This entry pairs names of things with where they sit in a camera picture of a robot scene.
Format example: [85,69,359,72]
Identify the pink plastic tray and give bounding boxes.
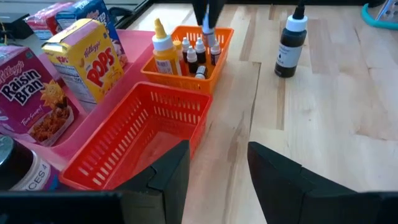
[12,29,156,170]

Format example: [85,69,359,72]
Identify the red Froot Loops box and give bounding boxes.
[24,1,75,40]

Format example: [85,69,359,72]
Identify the yellow squeeze bottle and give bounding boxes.
[151,17,183,77]

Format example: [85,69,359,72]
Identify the orange slotted plastic basket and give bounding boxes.
[140,25,235,95]

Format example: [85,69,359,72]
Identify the black-lidded spice jar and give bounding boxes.
[0,134,62,192]

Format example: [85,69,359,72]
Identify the large black dropper bottle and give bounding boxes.
[274,0,309,78]

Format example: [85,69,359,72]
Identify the blue Frosted Flakes box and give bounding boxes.
[55,0,129,68]

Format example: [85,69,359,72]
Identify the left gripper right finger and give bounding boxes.
[248,141,358,224]

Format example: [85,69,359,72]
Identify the small orange dropper bottle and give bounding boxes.
[173,39,187,77]

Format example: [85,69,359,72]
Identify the small white-capped dropper bottle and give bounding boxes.
[194,37,207,65]

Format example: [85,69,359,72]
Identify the small brown dropper bottle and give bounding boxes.
[201,12,218,48]

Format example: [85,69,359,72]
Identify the small black dropper bottle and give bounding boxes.
[181,36,192,63]

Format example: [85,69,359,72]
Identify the red slotted plastic basket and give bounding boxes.
[58,81,214,191]

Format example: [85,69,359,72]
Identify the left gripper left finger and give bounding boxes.
[114,139,191,224]

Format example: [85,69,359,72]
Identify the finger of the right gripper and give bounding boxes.
[210,0,225,29]
[192,0,208,27]

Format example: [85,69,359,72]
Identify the yellow Corn Pops box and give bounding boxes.
[41,17,125,113]

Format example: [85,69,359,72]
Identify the teal-framed metal grater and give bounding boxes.
[360,0,398,31]

